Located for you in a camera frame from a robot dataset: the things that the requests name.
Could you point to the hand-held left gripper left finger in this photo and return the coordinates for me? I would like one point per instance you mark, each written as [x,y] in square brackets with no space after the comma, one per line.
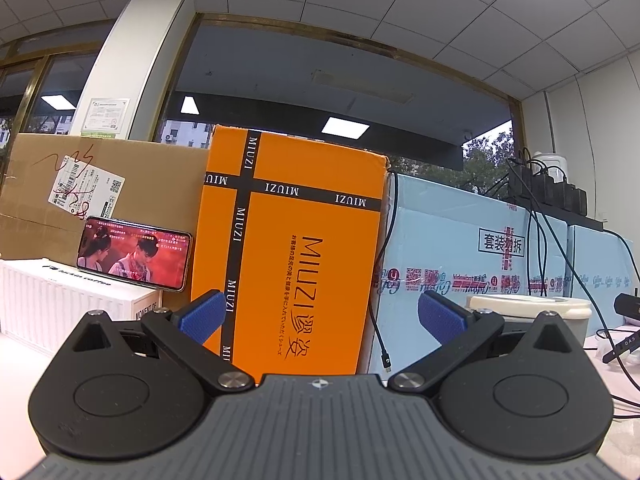
[202,312]

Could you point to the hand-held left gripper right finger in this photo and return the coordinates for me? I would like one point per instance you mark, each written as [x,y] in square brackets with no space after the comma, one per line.
[440,312]

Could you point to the grey container with white lid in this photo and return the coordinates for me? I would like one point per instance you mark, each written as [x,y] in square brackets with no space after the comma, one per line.
[525,305]

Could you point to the small light blue box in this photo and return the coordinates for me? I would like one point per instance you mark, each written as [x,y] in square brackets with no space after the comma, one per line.
[595,255]

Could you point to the large light blue box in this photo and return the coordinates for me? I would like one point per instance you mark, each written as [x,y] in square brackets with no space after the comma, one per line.
[450,230]

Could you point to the black power strip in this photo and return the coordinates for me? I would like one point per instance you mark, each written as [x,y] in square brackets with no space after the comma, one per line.
[592,222]

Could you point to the smartphone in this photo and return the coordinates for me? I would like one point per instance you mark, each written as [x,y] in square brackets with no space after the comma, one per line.
[135,252]

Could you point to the orange cardboard box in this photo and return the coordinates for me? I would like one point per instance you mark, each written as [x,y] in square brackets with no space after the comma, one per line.
[310,230]

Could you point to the brown cardboard box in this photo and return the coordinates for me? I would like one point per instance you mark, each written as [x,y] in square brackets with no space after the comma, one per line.
[150,185]

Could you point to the row of black chargers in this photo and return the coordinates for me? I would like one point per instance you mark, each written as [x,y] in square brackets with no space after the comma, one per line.
[550,187]

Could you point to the white ribbed box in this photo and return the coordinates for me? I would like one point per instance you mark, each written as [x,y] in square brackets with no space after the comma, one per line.
[50,300]

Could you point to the white kettle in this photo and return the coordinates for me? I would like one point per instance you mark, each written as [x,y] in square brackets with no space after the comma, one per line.
[547,160]

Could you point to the white shipping label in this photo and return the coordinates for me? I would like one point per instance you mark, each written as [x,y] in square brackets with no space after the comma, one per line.
[87,187]

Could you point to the gold framed window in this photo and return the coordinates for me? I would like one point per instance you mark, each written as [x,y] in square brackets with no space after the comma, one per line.
[300,60]

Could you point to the framed wall certificate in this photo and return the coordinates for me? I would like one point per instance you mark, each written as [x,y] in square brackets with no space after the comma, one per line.
[105,117]

